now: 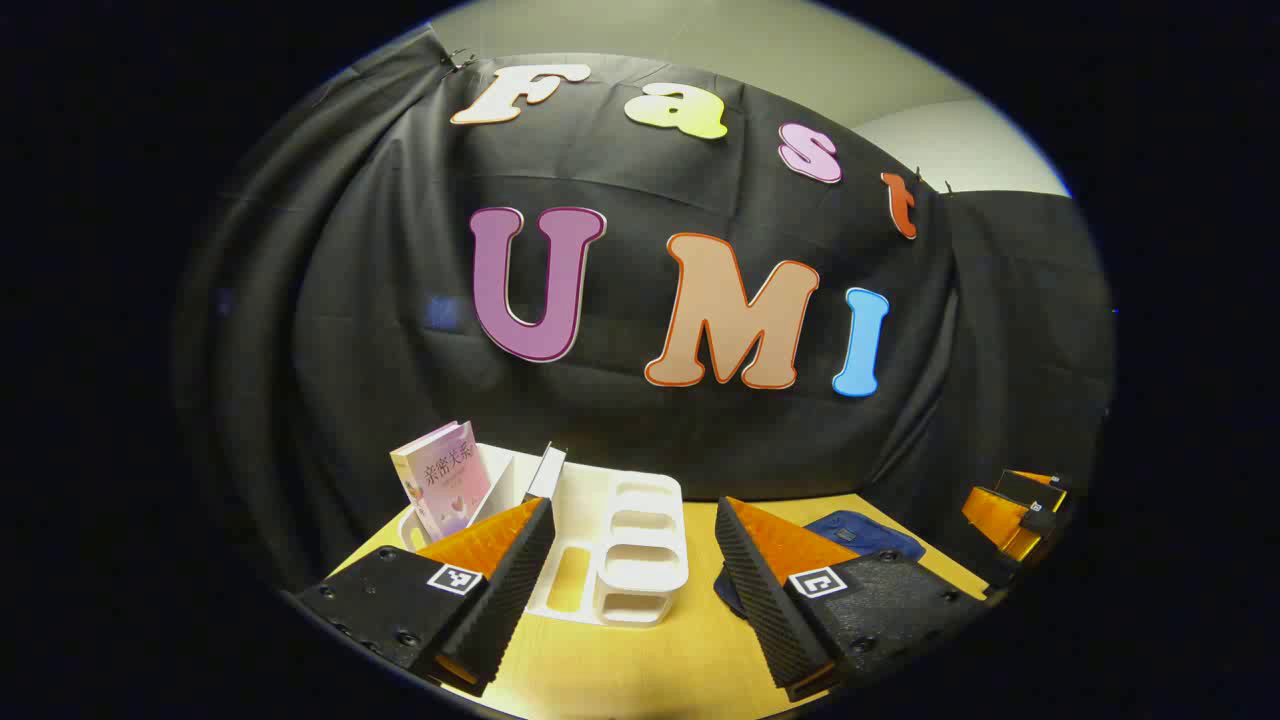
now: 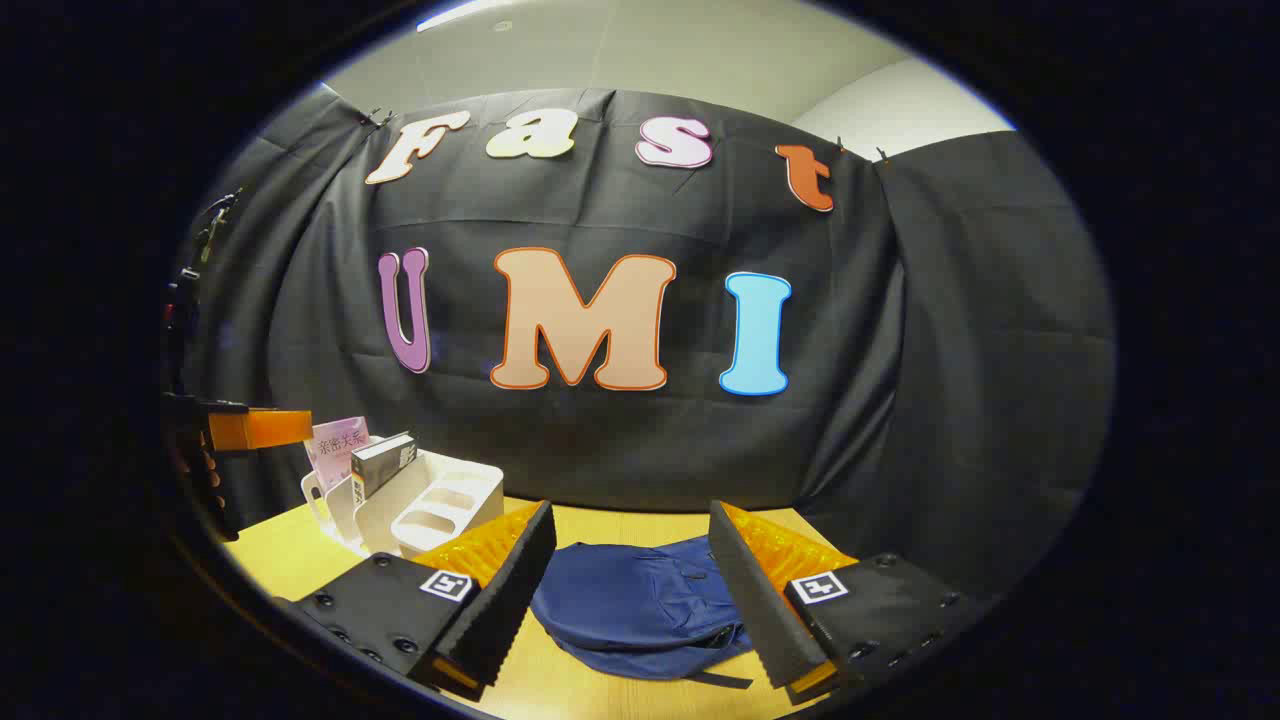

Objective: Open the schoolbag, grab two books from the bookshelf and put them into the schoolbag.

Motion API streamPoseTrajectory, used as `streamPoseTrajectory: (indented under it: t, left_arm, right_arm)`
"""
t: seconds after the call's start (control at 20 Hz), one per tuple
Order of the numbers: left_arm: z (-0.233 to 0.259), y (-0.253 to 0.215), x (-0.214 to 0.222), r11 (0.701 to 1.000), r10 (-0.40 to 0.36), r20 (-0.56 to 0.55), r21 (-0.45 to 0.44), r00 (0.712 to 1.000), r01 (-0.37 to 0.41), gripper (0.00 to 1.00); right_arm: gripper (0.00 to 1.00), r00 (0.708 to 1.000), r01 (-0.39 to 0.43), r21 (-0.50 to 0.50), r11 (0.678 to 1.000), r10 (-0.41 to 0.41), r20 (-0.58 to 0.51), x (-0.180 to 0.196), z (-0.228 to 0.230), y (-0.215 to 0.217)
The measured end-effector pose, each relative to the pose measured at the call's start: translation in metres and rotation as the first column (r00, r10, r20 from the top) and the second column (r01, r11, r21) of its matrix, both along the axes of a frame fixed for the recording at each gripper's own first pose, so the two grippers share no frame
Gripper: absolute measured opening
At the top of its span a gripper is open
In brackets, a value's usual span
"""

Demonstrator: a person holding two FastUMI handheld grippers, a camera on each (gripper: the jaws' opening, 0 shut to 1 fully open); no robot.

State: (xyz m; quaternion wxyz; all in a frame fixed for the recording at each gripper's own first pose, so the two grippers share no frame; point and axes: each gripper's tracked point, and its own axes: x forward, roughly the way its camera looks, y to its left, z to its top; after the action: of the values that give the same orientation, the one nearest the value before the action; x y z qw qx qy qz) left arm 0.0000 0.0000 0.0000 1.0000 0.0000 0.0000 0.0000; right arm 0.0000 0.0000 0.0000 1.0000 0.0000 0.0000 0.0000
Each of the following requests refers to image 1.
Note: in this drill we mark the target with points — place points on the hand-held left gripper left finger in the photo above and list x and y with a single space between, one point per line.
505 590

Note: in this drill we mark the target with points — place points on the metal binder clip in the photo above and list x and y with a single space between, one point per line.
457 58
946 186

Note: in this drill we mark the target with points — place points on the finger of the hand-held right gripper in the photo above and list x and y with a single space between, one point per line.
1030 488
995 515

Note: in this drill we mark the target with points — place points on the blue schoolbag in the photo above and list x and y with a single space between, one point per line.
870 535

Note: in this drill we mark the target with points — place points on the pink book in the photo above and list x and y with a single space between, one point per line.
445 480

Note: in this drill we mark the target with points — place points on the white plastic bookshelf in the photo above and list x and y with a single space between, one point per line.
640 570

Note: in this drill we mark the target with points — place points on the grey face cover book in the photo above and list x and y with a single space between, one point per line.
545 475

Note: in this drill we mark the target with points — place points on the black backdrop cloth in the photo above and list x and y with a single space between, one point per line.
350 300

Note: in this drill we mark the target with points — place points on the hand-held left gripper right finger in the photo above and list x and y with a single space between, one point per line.
765 600

